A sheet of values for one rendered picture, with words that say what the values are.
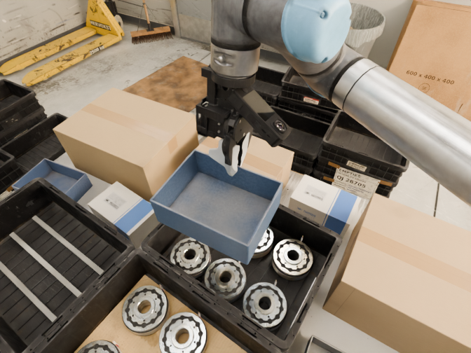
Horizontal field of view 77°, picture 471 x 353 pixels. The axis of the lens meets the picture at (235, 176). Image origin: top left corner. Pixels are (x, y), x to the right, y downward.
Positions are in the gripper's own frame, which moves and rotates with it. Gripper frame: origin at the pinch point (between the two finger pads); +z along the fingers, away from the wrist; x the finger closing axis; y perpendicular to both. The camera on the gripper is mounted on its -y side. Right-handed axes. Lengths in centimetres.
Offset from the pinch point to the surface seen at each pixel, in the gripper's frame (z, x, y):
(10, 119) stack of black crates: 57, -25, 158
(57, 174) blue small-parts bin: 42, -2, 79
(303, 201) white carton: 29.6, -30.4, -10.3
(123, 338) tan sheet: 33.9, 29.0, 9.7
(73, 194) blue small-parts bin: 39, 3, 62
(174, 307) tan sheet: 32.4, 18.1, 4.0
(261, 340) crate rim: 22.2, 17.5, -17.6
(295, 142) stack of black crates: 60, -106, 16
